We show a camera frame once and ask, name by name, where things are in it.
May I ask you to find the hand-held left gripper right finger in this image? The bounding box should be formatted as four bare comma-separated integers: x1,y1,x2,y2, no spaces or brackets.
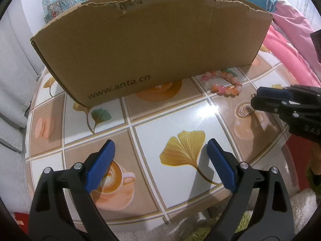
207,138,294,241

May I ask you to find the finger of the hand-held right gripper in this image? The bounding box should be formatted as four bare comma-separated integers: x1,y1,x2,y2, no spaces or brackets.
250,96,321,142
256,85,321,106

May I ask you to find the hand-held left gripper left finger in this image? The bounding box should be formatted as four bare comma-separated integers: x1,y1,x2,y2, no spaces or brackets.
27,139,119,241

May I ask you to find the pink bead bracelet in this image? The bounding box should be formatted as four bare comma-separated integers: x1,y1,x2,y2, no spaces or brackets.
201,70,243,96

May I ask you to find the brown cardboard box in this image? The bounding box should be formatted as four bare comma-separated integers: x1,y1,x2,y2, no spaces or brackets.
30,0,273,108

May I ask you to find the pink blanket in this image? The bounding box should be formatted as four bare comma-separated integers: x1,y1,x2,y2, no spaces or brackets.
259,0,321,88

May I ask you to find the red object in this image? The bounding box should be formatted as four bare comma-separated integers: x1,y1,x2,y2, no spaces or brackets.
286,138,314,176

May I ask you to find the green fuzzy cloth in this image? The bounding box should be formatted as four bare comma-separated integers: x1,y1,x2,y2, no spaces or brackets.
201,209,252,241

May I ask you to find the tile patterned tablecloth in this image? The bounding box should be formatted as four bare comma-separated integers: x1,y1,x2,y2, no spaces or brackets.
24,20,301,229

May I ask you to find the red gift bag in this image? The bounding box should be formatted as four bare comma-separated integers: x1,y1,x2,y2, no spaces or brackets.
11,211,30,231

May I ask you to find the white wardrobe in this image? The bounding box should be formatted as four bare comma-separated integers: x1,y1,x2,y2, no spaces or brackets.
0,5,47,214

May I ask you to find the grey patterned cloth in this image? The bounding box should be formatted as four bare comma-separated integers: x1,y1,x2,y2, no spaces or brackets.
45,0,63,22

